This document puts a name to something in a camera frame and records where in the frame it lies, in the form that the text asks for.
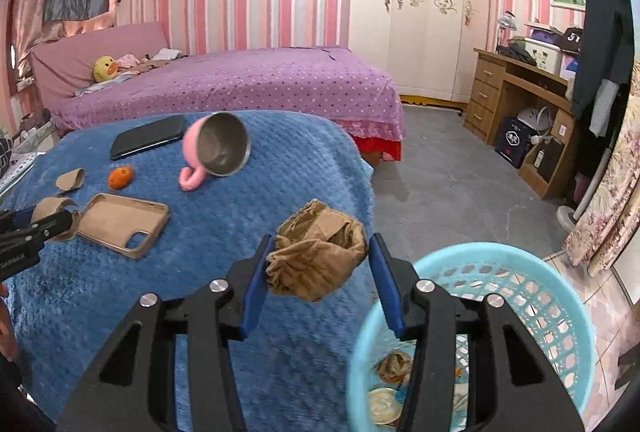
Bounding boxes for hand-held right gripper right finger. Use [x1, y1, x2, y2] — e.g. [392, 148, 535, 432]
[367, 232, 586, 432]

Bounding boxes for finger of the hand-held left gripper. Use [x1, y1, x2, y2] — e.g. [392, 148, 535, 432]
[0, 209, 74, 244]

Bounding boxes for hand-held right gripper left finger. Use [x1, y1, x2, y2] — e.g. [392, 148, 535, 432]
[56, 235, 275, 432]

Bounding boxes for brown paper bag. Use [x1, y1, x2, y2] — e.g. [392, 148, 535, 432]
[265, 199, 369, 303]

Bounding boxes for brown paper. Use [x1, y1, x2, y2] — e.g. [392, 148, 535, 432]
[376, 351, 413, 384]

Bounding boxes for teal plastic basket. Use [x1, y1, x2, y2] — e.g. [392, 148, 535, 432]
[345, 242, 598, 432]

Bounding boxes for person's left forearm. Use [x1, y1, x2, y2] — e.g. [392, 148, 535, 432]
[0, 285, 53, 432]

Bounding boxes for flattened cardboard tube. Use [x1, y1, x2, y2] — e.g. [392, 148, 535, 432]
[55, 168, 86, 191]

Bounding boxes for beige phone case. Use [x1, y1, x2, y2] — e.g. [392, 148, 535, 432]
[76, 193, 171, 259]

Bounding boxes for blue fleece blanket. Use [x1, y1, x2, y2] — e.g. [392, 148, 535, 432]
[0, 109, 376, 432]

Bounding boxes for orange fruit behind cloth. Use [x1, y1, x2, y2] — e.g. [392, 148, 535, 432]
[108, 165, 135, 189]

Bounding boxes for pink mug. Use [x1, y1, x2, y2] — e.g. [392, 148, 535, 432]
[179, 111, 250, 190]

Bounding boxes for yellow duck plush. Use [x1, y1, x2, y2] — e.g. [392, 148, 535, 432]
[92, 56, 118, 83]

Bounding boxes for pink covered headboard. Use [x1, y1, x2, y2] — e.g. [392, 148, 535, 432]
[27, 22, 168, 110]

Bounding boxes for dark printed box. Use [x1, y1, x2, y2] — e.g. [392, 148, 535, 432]
[495, 115, 533, 168]

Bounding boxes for purple dotted bed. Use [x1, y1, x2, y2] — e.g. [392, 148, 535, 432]
[50, 46, 405, 163]

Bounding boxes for brown cardboard box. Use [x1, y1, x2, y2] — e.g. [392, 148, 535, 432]
[520, 137, 566, 183]

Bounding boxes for wooden desk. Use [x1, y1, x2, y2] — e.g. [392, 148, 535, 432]
[462, 47, 581, 200]

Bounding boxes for small white fan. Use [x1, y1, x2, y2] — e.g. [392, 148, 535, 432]
[515, 106, 553, 133]

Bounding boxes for floral curtain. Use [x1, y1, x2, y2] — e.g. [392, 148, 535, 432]
[565, 57, 640, 278]

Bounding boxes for white wardrobe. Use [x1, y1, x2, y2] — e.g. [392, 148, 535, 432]
[348, 0, 488, 103]

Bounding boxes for dark green jacket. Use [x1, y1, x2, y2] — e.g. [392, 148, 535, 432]
[502, 43, 538, 66]

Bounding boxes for white storage box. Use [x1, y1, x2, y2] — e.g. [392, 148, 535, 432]
[522, 36, 566, 74]

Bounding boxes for desk lamp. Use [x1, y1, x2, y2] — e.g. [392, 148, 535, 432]
[495, 11, 518, 53]

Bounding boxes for dark hanging clothes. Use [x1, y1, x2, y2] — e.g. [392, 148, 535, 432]
[571, 0, 635, 118]

